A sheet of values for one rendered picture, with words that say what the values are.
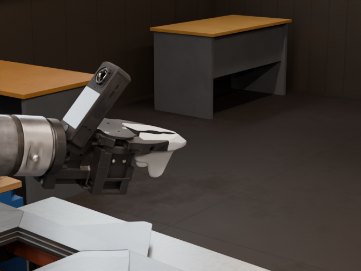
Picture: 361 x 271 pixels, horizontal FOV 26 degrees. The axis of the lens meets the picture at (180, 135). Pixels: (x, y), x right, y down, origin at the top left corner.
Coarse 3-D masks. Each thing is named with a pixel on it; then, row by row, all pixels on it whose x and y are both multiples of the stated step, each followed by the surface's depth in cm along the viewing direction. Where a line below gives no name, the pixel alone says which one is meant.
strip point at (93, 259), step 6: (84, 258) 201; (90, 258) 201; (96, 258) 201; (102, 258) 201; (108, 258) 201; (114, 258) 201; (120, 258) 201; (126, 258) 201; (96, 264) 198; (102, 264) 198; (108, 264) 198; (114, 264) 198; (120, 264) 198; (126, 264) 198; (114, 270) 194; (120, 270) 194; (126, 270) 194
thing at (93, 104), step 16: (112, 64) 99; (96, 80) 99; (112, 80) 97; (128, 80) 99; (80, 96) 100; (96, 96) 98; (112, 96) 98; (80, 112) 98; (96, 112) 98; (64, 128) 99; (80, 128) 97; (96, 128) 98; (80, 144) 98
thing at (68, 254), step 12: (0, 240) 218; (12, 240) 220; (24, 240) 219; (36, 240) 217; (48, 240) 214; (48, 252) 213; (60, 252) 210; (72, 252) 208; (84, 252) 205; (96, 252) 205; (108, 252) 205; (120, 252) 205; (48, 264) 198; (60, 264) 198
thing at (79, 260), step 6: (78, 258) 201; (66, 264) 198; (72, 264) 198; (78, 264) 198; (84, 264) 198; (90, 264) 198; (66, 270) 194; (72, 270) 194; (78, 270) 194; (84, 270) 194; (90, 270) 194; (96, 270) 194; (102, 270) 194; (108, 270) 194
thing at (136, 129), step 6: (126, 126) 106; (132, 126) 106; (138, 126) 107; (144, 126) 108; (150, 126) 108; (138, 132) 105; (144, 132) 106; (150, 132) 107; (156, 132) 107; (162, 132) 108; (168, 132) 108; (174, 132) 109; (138, 162) 109
